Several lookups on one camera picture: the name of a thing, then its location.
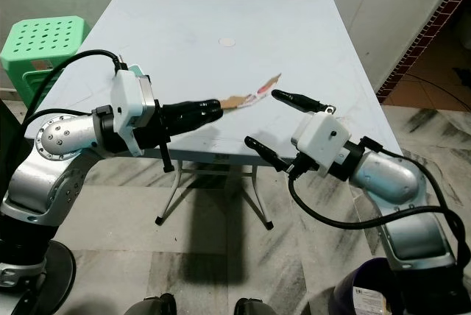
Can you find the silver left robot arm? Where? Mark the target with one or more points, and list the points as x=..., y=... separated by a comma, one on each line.
x=59, y=138

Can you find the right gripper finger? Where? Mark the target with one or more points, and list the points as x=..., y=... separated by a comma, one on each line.
x=302, y=101
x=271, y=151

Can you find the round white table cap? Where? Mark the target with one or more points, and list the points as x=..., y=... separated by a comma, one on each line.
x=227, y=41

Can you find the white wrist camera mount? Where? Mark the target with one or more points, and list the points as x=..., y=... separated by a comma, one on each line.
x=134, y=109
x=324, y=138

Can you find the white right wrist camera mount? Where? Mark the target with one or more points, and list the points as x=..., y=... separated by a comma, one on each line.
x=324, y=138

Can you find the red brick patterned trim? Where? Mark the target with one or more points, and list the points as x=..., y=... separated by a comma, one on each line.
x=423, y=32

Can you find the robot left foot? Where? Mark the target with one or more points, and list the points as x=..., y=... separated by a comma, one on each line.
x=156, y=305

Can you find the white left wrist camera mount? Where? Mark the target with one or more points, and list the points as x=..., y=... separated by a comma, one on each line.
x=134, y=109

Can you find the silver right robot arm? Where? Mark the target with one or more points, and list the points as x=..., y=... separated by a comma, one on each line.
x=383, y=175

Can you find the brown cardboard packaging scrap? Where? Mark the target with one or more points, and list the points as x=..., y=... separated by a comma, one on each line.
x=254, y=94

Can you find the teal printed card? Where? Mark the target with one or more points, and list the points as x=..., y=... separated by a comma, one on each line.
x=136, y=71

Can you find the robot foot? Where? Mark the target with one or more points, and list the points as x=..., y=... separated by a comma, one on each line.
x=259, y=308
x=156, y=305

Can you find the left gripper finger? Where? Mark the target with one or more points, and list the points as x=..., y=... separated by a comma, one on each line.
x=200, y=107
x=200, y=120

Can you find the light blue folding table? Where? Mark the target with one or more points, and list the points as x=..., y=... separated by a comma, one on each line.
x=221, y=9

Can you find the white printed packaging trash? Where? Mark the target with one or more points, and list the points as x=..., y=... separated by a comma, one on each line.
x=368, y=302

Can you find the green plastic stool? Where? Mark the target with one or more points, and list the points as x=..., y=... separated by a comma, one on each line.
x=44, y=39

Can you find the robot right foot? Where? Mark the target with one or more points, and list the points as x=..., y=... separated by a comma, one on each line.
x=259, y=308

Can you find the purple rubbish bin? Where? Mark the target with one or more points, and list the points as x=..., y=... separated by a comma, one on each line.
x=375, y=274

